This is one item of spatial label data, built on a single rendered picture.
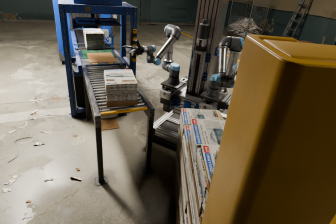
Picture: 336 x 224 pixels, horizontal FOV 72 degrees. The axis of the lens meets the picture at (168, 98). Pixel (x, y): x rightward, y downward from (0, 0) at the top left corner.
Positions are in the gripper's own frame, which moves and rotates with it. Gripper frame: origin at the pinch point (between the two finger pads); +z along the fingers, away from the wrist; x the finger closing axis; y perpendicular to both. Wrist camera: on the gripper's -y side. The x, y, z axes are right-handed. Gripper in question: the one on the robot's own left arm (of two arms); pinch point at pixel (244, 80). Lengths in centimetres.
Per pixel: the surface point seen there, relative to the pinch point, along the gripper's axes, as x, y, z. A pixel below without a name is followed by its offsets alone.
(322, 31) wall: -382, 86, -605
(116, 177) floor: 122, 108, 1
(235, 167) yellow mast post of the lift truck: 42, -57, 160
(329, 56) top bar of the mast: 36, -67, 160
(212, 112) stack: 23.2, 37.9, -13.3
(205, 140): 36, 12, 64
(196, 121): 41, 11, 44
